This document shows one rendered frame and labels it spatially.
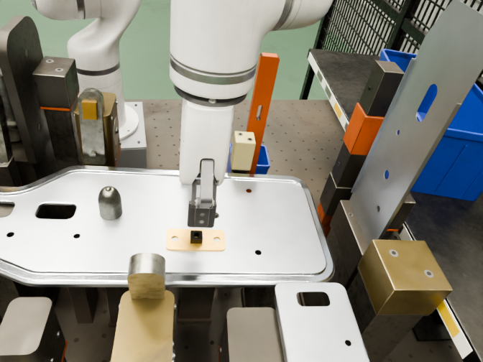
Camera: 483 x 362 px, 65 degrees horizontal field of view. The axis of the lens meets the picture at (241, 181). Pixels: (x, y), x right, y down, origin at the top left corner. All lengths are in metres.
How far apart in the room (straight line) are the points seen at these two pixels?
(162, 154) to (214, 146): 0.81
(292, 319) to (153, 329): 0.18
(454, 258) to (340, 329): 0.21
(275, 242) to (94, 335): 0.42
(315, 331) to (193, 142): 0.28
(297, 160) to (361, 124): 0.57
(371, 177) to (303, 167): 0.62
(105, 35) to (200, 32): 0.67
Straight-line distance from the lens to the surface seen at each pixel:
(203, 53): 0.34
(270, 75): 0.62
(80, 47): 1.01
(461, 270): 0.63
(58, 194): 0.64
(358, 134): 0.71
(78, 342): 0.83
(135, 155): 1.09
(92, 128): 0.68
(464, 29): 0.50
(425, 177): 0.70
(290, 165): 1.22
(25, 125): 0.71
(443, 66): 0.51
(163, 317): 0.44
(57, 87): 0.70
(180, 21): 0.35
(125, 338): 0.43
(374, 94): 0.68
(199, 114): 0.36
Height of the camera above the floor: 1.43
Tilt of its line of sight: 41 degrees down
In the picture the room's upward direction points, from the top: 11 degrees clockwise
